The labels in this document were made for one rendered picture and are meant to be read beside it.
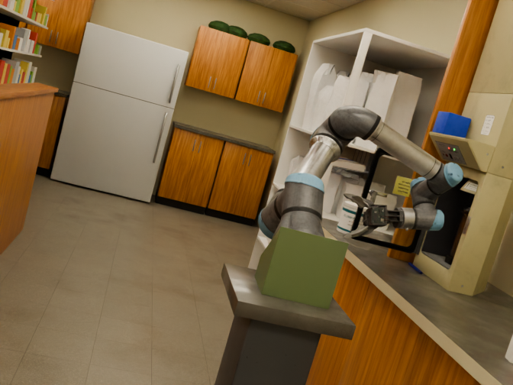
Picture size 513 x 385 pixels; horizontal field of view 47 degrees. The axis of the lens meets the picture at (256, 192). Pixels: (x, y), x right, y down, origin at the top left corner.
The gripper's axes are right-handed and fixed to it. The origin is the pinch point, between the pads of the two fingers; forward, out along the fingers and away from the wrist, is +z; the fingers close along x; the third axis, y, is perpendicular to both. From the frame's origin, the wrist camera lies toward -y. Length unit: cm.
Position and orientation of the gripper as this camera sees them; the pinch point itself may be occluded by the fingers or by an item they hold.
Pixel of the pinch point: (342, 215)
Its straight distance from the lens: 211.2
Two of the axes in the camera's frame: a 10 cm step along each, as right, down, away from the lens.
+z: -9.9, -0.6, -1.1
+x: -0.4, 9.8, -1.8
